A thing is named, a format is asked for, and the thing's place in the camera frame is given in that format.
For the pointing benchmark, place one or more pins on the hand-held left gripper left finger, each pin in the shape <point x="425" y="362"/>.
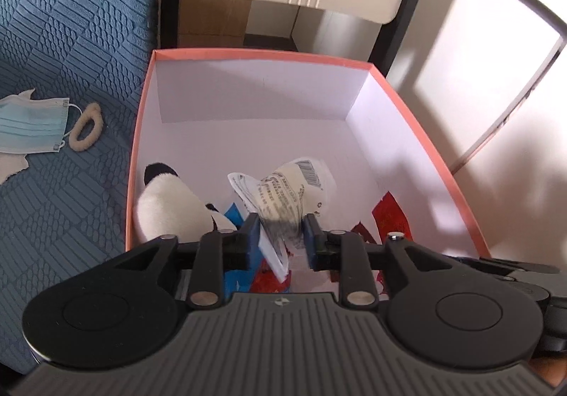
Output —
<point x="252" y="243"/>

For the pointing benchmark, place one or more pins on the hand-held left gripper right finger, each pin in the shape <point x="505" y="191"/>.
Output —
<point x="312" y="245"/>

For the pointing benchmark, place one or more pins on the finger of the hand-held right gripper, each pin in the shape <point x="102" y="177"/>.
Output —
<point x="509" y="265"/>

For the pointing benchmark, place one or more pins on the white barcode packet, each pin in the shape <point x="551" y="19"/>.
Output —
<point x="274" y="196"/>

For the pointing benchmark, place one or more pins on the brown red patterned packet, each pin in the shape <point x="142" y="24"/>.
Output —
<point x="363" y="233"/>

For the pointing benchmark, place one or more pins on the red snack packet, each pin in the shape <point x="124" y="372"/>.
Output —
<point x="390" y="218"/>

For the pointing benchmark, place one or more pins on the panda plush toy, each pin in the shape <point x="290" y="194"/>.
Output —
<point x="164" y="201"/>

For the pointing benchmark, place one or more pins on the pink cardboard box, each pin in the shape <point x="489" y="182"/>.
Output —
<point x="265" y="103"/>

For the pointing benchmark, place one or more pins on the blue face mask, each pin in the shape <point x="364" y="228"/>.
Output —
<point x="31" y="125"/>

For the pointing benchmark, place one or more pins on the blue snack packet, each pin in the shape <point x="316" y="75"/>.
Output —
<point x="232" y="214"/>

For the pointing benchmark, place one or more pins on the blue textured bed cover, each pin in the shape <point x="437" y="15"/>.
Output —
<point x="79" y="15"/>

